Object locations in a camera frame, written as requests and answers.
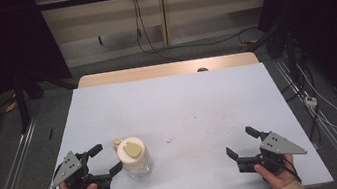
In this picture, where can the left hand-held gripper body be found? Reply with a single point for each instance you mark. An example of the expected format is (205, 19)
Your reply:
(68, 168)

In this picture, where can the black metal stand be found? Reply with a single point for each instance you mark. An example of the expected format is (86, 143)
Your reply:
(22, 106)

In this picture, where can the small black stick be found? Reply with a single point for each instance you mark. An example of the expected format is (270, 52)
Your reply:
(50, 134)

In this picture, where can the dark round object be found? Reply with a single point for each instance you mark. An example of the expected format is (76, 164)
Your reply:
(202, 69)

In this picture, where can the person's right hand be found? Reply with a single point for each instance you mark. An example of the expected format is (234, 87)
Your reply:
(282, 178)

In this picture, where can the clear glass jar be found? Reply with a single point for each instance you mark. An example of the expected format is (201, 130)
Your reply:
(139, 172)

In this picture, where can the white power plug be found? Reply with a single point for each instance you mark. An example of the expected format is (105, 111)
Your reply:
(311, 101)

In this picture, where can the wooden table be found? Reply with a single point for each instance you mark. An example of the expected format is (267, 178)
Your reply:
(159, 71)

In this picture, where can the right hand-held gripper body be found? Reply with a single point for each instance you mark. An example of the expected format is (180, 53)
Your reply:
(279, 147)

